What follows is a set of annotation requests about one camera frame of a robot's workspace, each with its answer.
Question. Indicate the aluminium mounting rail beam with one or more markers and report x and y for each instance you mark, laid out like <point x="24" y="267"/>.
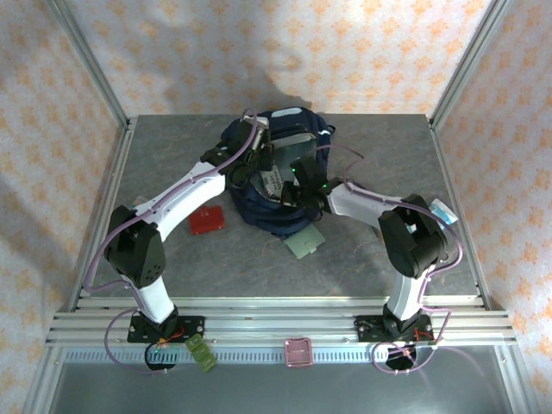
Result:
<point x="276" y="321"/>

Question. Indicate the aluminium table side rail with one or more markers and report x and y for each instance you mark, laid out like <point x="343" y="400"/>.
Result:
<point x="114" y="172"/>
<point x="447" y="172"/>

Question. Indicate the pink square box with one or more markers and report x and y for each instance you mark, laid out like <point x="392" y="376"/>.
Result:
<point x="297" y="353"/>

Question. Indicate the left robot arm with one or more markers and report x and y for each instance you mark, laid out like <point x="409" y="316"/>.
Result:
<point x="190" y="194"/>

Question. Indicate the green three-button pad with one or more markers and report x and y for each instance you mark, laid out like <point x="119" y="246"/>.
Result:
<point x="200" y="351"/>

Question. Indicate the red wallet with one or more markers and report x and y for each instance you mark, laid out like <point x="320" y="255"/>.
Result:
<point x="207" y="221"/>

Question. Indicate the navy student backpack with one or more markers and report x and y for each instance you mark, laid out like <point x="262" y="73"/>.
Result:
<point x="263" y="220"/>

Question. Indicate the blue white tissue pack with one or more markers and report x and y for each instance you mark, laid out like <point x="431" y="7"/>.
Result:
<point x="446" y="215"/>

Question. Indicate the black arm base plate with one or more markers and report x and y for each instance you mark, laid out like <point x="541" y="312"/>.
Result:
<point x="366" y="328"/>
<point x="194" y="325"/>

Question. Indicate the aluminium frame post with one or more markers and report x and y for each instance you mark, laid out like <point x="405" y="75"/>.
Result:
<point x="91" y="64"/>
<point x="468" y="64"/>

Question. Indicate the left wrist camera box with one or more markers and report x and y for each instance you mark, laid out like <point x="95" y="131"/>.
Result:
<point x="256" y="131"/>

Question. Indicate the pale green card holder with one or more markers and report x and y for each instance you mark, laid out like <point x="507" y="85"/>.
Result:
<point x="304" y="243"/>

